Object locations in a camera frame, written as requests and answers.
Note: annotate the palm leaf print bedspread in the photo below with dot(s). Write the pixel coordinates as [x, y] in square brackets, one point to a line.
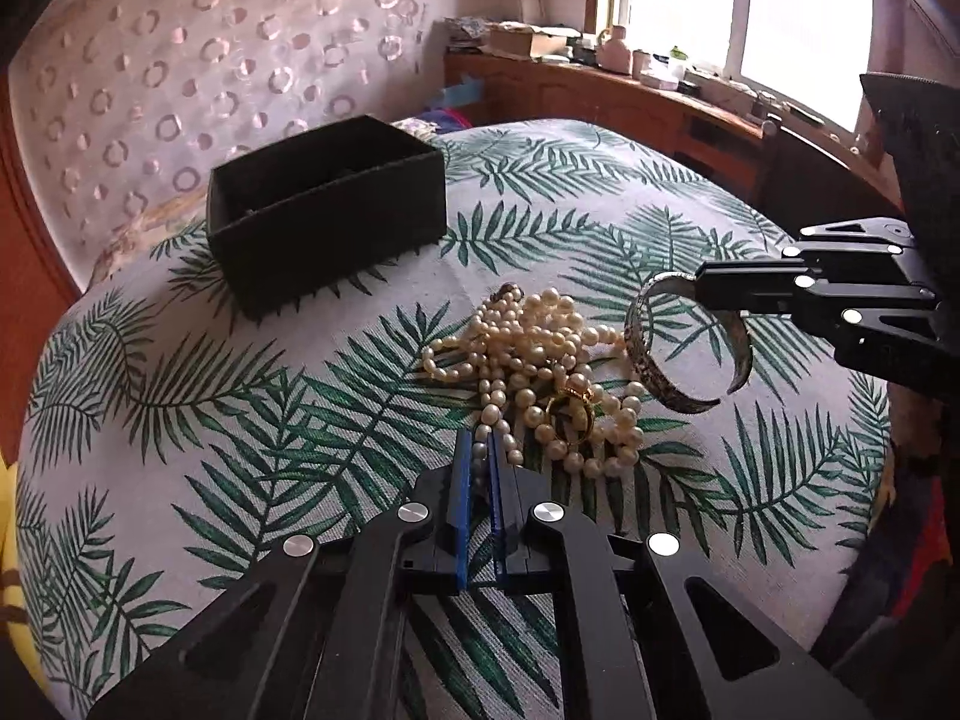
[170, 442]

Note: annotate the floral quilt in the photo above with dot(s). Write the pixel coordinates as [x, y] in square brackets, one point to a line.
[158, 228]

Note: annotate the white circle pattern curtain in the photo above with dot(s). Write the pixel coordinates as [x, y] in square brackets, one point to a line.
[121, 105]

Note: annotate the black square jewelry box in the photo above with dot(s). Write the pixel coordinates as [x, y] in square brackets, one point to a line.
[297, 215]

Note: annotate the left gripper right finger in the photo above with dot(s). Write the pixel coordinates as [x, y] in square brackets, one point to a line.
[545, 548]

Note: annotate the pink ceramic jar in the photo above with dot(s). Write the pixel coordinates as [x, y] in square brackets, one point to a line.
[613, 52]

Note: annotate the blue cloth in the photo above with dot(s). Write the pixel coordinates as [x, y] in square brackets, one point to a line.
[469, 90]

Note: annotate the wooden side cabinet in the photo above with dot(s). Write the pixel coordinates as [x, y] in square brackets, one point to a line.
[791, 177]

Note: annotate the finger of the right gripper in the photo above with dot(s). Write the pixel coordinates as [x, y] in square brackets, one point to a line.
[761, 286]
[877, 229]

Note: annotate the silver engraved bangle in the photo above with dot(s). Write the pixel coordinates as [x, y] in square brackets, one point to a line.
[640, 336]

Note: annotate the cardboard box on cabinet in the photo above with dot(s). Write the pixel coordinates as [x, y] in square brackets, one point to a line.
[525, 42]

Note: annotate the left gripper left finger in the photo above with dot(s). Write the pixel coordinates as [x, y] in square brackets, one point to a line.
[362, 586]

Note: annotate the yellow plush toy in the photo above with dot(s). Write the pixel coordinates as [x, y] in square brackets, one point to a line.
[15, 619]

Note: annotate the window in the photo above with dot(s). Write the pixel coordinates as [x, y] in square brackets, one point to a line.
[809, 52]

